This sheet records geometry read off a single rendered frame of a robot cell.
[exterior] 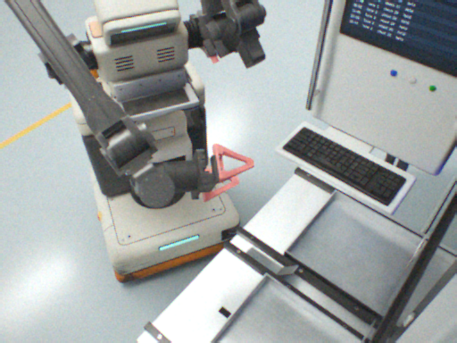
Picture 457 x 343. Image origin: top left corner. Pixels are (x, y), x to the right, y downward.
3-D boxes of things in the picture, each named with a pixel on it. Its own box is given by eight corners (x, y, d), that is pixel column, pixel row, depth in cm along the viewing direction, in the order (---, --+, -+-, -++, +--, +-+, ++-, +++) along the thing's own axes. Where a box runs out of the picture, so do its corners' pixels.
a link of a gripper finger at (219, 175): (242, 155, 78) (195, 158, 76) (253, 140, 72) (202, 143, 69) (248, 188, 76) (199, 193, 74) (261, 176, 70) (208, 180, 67)
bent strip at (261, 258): (295, 277, 103) (299, 265, 98) (289, 285, 101) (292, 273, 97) (251, 246, 109) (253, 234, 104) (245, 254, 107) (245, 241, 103)
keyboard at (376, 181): (405, 180, 134) (408, 176, 132) (387, 206, 127) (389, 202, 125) (303, 128, 151) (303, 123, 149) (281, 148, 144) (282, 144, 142)
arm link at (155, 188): (141, 120, 72) (99, 147, 70) (148, 123, 61) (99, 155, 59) (178, 175, 75) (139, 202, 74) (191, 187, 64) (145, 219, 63)
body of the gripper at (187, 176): (196, 168, 80) (159, 171, 78) (207, 147, 71) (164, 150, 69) (201, 199, 78) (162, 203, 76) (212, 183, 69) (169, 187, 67)
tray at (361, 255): (447, 262, 105) (452, 255, 103) (406, 340, 92) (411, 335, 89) (333, 196, 120) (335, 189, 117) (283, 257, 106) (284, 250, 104)
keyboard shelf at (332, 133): (424, 168, 141) (427, 163, 139) (390, 219, 127) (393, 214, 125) (313, 114, 160) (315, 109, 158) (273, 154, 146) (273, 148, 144)
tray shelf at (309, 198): (451, 253, 109) (453, 249, 108) (315, 514, 74) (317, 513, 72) (301, 169, 130) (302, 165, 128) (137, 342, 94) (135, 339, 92)
